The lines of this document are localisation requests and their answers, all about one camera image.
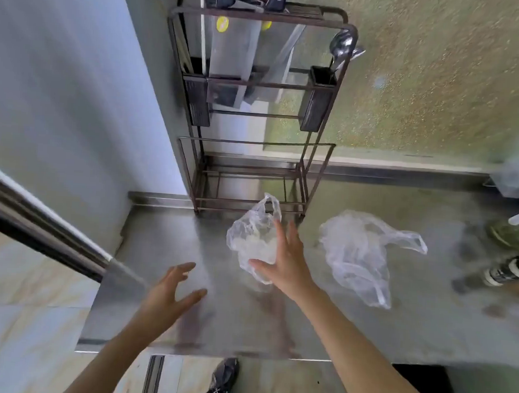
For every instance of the person's right hand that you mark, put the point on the person's right hand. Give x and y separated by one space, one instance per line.
292 270

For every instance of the person's left hand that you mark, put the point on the person's left hand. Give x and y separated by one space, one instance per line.
167 302

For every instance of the small clear plastic bag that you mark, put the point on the small clear plastic bag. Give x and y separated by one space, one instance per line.
252 237

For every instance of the white top oil dispenser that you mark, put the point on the white top oil dispenser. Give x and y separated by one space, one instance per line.
509 233

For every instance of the person's right forearm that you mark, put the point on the person's right forearm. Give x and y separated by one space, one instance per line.
363 367

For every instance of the person's left forearm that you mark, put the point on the person's left forearm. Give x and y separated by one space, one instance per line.
108 369

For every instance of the dark metal wire rack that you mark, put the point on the dark metal wire rack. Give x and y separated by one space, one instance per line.
317 105

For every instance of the large clear plastic bag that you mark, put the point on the large clear plastic bag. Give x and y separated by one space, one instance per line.
352 252

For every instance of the black shoe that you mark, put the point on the black shoe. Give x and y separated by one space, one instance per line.
227 372

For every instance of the metal ladle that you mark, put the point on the metal ladle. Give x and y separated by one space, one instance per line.
341 43

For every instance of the pale wooden chopstick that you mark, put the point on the pale wooden chopstick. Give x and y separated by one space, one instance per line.
202 37

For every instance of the metal floor rail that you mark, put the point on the metal floor rail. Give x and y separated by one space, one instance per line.
152 380

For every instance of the steel door rail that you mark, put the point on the steel door rail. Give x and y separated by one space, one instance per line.
42 229

